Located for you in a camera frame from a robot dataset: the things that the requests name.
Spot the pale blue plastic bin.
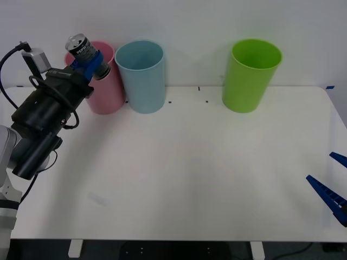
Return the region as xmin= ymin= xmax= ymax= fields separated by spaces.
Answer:
xmin=114 ymin=40 xmax=166 ymax=114

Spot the grey and black drink can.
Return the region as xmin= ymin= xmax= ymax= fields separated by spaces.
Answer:
xmin=65 ymin=33 xmax=111 ymax=81

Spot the black floor cable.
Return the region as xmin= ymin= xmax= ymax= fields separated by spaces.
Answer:
xmin=267 ymin=242 xmax=313 ymax=257

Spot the green plastic bin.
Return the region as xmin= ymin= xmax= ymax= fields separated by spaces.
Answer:
xmin=221 ymin=38 xmax=283 ymax=114

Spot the white table leg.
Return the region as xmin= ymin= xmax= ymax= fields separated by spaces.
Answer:
xmin=249 ymin=240 xmax=265 ymax=260
xmin=67 ymin=239 xmax=83 ymax=258

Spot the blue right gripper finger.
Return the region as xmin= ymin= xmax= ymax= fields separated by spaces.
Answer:
xmin=329 ymin=152 xmax=347 ymax=168
xmin=305 ymin=174 xmax=347 ymax=228

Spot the pink plastic bin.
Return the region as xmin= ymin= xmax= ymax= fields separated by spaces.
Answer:
xmin=64 ymin=40 xmax=126 ymax=115

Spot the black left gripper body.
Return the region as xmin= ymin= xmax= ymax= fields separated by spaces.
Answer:
xmin=40 ymin=66 xmax=95 ymax=109

